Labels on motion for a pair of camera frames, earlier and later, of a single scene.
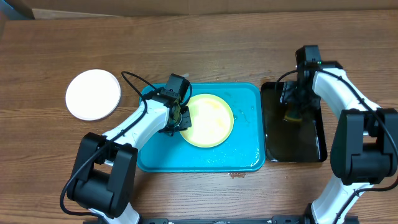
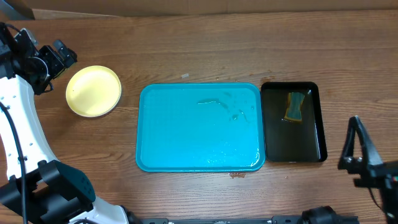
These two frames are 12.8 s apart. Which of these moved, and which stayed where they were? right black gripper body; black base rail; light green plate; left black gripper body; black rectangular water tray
Moved: left black gripper body; right black gripper body; light green plate
Stayed: black base rail; black rectangular water tray
